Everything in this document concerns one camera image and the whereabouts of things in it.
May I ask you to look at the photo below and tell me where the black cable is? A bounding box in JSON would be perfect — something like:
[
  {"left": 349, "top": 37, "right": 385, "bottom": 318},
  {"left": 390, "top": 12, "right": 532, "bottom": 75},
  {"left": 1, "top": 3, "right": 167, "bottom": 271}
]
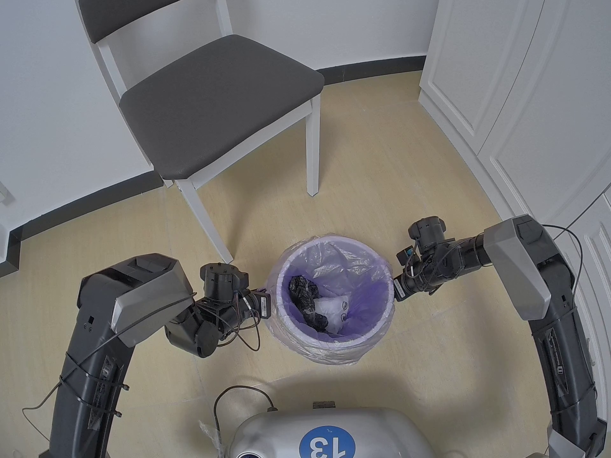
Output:
[{"left": 213, "top": 386, "right": 278, "bottom": 442}]

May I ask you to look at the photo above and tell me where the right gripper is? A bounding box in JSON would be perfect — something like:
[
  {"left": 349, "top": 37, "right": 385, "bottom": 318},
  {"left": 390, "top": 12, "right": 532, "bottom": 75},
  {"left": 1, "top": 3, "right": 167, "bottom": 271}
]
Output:
[{"left": 392, "top": 270, "right": 431, "bottom": 302}]

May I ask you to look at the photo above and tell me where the purple plastic bag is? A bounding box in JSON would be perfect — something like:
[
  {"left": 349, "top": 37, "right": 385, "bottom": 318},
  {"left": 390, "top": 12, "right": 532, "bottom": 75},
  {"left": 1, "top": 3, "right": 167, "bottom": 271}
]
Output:
[{"left": 263, "top": 232, "right": 397, "bottom": 366}]

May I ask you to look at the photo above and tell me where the white printed wrapper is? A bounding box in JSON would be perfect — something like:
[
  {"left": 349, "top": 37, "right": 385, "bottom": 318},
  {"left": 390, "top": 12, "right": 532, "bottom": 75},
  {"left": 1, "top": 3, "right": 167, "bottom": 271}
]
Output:
[{"left": 313, "top": 295, "right": 351, "bottom": 335}]

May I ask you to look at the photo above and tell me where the white trash bin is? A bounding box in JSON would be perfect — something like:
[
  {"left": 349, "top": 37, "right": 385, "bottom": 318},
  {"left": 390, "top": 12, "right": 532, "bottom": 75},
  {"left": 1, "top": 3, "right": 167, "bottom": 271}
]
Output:
[{"left": 276, "top": 240, "right": 395, "bottom": 357}]

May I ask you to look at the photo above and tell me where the white chair grey seat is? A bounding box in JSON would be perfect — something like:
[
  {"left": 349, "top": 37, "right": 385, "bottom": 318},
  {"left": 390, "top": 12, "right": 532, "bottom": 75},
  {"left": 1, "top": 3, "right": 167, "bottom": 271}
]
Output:
[{"left": 67, "top": 0, "right": 325, "bottom": 263}]

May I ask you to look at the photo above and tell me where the crumpled black plastic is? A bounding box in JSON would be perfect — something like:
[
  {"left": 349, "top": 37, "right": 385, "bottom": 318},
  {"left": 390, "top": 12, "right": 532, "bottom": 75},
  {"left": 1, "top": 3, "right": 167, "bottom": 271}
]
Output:
[{"left": 288, "top": 275, "right": 330, "bottom": 333}]

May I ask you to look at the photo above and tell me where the white wardrobe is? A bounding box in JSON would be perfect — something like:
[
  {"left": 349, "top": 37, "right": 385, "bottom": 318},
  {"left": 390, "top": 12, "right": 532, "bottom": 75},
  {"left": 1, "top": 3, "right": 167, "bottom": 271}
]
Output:
[{"left": 418, "top": 0, "right": 611, "bottom": 399}]

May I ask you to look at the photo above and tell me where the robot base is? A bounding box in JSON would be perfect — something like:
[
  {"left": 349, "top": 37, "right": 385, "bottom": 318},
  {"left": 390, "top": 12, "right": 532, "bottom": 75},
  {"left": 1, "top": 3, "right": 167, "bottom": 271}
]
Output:
[{"left": 198, "top": 401, "right": 435, "bottom": 458}]

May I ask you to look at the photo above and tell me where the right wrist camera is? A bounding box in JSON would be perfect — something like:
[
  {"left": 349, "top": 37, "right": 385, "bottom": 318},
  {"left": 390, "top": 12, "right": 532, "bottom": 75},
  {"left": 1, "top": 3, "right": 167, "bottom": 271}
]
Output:
[{"left": 396, "top": 245, "right": 421, "bottom": 268}]

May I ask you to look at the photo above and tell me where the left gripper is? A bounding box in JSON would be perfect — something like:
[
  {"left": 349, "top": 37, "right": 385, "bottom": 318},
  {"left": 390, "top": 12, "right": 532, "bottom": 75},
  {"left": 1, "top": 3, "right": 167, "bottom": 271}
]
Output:
[{"left": 240, "top": 290, "right": 271, "bottom": 321}]

